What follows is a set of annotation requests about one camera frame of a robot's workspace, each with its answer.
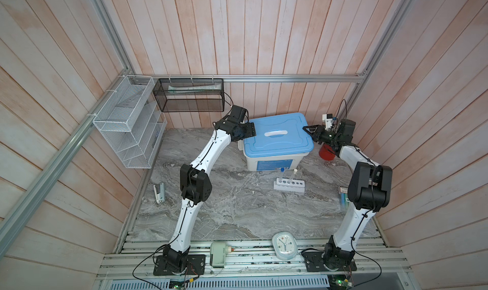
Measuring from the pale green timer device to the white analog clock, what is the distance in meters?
0.19

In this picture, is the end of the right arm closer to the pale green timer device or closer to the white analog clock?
the white analog clock

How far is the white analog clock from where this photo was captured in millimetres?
754

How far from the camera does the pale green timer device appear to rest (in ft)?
2.34
